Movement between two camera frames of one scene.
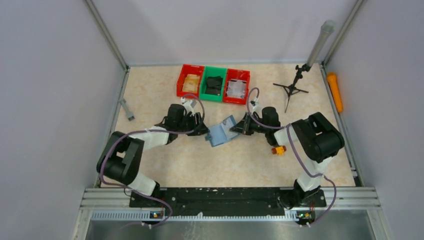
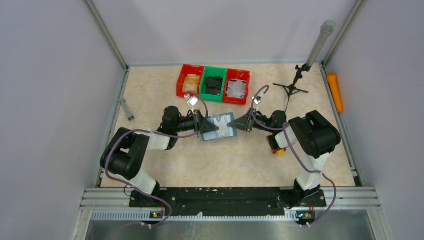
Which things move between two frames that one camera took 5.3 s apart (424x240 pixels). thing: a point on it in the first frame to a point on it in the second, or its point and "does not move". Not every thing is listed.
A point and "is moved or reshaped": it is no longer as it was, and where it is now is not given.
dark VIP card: [213, 85] does not move
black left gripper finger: [198, 119] does not move
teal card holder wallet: [220, 133] is moved or reshaped
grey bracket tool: [122, 101] does not move
